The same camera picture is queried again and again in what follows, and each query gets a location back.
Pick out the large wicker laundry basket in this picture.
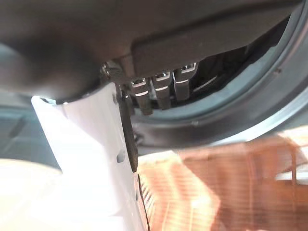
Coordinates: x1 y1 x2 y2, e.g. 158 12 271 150
137 132 308 231

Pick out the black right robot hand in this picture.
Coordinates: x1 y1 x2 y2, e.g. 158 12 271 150
0 0 303 231

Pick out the round glass washer door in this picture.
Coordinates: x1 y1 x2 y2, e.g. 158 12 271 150
0 92 80 231

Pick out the grey front-load washing machine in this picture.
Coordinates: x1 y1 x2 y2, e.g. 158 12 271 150
131 0 308 169

